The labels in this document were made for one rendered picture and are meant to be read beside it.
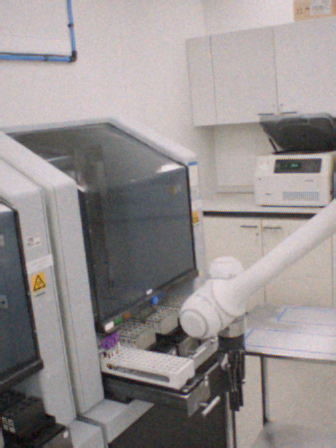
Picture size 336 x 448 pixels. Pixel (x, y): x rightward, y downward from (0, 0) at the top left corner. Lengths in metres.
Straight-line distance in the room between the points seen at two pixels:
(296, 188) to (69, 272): 2.46
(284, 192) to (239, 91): 0.89
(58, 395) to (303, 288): 2.62
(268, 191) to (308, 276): 0.66
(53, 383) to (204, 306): 0.54
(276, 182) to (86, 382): 2.48
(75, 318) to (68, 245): 0.22
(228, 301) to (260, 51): 3.05
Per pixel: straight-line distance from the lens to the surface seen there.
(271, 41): 4.10
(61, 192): 1.52
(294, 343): 1.85
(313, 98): 3.98
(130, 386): 1.70
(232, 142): 4.61
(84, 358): 1.66
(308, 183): 3.73
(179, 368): 1.63
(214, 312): 1.25
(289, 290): 3.97
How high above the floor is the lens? 1.59
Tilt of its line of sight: 11 degrees down
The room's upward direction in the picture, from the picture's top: 5 degrees counter-clockwise
